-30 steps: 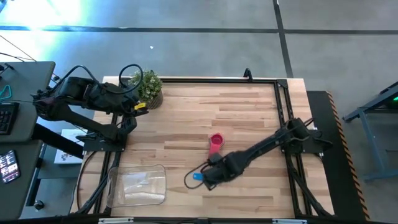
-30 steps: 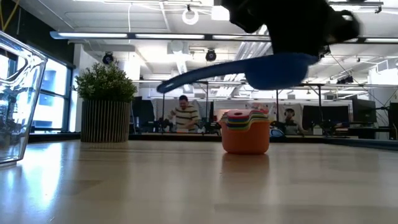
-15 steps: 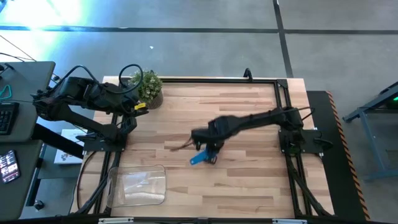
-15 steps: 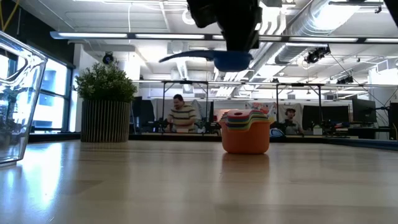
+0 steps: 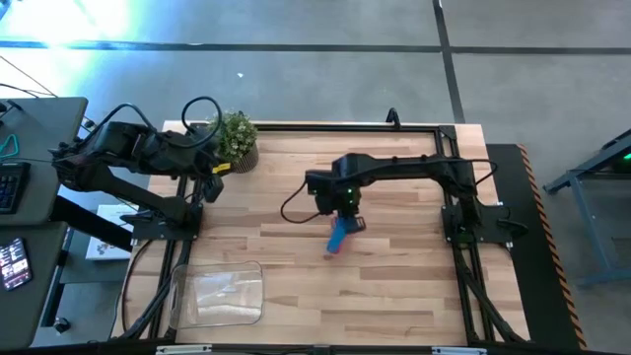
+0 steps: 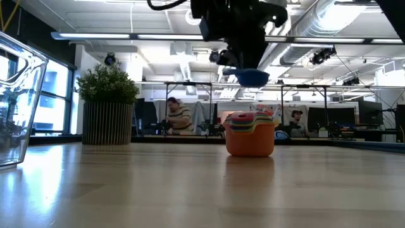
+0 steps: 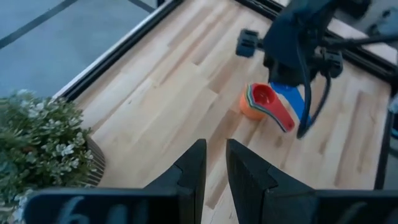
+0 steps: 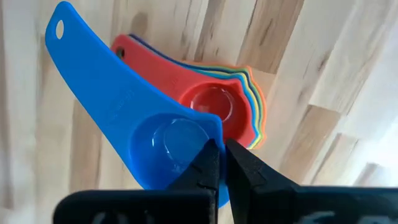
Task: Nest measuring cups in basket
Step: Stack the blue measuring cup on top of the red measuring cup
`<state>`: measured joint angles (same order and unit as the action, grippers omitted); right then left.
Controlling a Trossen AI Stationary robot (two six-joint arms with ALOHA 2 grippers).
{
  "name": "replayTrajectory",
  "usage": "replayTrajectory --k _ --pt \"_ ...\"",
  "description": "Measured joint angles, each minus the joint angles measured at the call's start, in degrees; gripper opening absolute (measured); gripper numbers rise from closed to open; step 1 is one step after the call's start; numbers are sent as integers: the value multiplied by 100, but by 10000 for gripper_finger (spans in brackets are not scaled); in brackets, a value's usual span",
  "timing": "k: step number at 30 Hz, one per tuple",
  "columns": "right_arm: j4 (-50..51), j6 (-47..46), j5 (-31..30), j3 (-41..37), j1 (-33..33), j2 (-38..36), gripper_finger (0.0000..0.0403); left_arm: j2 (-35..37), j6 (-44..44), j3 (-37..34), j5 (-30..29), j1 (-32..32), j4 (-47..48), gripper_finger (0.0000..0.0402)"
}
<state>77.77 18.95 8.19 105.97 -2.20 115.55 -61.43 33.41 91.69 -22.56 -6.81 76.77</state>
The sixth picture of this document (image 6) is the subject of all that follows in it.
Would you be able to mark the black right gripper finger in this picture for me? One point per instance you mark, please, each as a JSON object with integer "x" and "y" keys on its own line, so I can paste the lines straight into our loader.
{"x": 253, "y": 55}
{"x": 229, "y": 58}

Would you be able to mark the blue measuring cup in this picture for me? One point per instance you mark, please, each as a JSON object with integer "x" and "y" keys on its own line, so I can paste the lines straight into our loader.
{"x": 253, "y": 79}

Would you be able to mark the red measuring cup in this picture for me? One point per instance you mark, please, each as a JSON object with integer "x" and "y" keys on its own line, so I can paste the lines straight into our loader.
{"x": 256, "y": 117}

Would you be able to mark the teal measuring cup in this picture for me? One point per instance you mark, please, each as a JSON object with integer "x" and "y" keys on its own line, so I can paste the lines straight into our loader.
{"x": 253, "y": 124}

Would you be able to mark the yellow measuring cup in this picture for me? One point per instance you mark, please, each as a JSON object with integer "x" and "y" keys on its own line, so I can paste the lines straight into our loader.
{"x": 253, "y": 126}

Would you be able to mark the orange measuring cup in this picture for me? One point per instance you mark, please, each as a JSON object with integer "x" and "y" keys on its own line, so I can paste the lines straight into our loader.
{"x": 250, "y": 144}

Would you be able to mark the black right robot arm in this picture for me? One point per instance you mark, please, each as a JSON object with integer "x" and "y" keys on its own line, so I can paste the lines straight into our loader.
{"x": 395, "y": 12}

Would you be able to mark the black background robot arm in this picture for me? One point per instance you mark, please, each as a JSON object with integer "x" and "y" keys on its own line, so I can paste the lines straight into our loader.
{"x": 158, "y": 126}
{"x": 215, "y": 129}

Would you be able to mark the clear plastic basket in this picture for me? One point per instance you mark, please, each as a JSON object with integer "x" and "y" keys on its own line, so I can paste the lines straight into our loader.
{"x": 19, "y": 95}

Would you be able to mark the black ceiling spotlight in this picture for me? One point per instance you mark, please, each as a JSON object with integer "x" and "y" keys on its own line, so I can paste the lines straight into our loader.
{"x": 109, "y": 59}
{"x": 214, "y": 57}

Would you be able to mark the floral cloth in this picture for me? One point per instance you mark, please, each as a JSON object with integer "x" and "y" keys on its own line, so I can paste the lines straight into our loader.
{"x": 269, "y": 108}

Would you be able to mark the grey cloth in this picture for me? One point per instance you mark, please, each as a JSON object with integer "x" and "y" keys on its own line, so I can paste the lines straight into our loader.
{"x": 199, "y": 114}

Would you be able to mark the black track light cluster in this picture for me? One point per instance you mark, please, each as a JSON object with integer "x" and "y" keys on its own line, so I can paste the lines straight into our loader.
{"x": 321, "y": 56}

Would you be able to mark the person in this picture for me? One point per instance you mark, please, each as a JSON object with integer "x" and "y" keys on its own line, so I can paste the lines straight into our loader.
{"x": 297, "y": 122}
{"x": 180, "y": 117}

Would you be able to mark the blue and white object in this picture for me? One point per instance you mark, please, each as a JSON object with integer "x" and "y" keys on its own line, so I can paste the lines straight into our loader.
{"x": 281, "y": 135}

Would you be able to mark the wide black screen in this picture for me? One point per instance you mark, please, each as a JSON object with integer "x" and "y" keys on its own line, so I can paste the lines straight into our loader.
{"x": 332, "y": 115}

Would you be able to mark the black computer monitor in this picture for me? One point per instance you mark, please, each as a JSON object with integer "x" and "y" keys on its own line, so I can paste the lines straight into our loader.
{"x": 401, "y": 123}
{"x": 370, "y": 112}

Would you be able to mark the long ceiling light bar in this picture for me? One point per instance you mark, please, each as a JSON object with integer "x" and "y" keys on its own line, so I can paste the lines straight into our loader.
{"x": 95, "y": 35}

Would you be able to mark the potted plant in ribbed pot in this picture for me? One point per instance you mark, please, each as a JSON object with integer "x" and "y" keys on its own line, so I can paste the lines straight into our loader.
{"x": 107, "y": 123}

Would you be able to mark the large bright window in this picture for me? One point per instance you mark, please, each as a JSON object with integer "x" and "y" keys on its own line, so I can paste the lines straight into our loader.
{"x": 53, "y": 95}

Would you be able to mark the black background station frame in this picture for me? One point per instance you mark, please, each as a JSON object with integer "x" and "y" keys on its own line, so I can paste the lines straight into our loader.
{"x": 190, "y": 84}
{"x": 303, "y": 86}

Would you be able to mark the silver ventilation duct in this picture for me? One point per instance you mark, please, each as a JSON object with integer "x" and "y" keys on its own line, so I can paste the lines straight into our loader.
{"x": 316, "y": 25}

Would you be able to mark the black aluminium table frame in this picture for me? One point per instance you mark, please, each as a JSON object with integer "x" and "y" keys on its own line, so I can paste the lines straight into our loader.
{"x": 190, "y": 139}

